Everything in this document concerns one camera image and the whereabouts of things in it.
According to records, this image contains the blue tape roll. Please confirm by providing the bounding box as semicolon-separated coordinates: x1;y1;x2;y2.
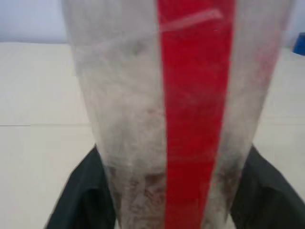
292;33;305;57

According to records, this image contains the clear red-label drink bottle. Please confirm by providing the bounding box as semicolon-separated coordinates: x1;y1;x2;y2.
61;0;295;229

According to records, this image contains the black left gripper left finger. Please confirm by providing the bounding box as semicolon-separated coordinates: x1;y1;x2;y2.
45;143;118;229

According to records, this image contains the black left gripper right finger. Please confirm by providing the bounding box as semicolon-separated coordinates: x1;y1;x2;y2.
229;145;305;229

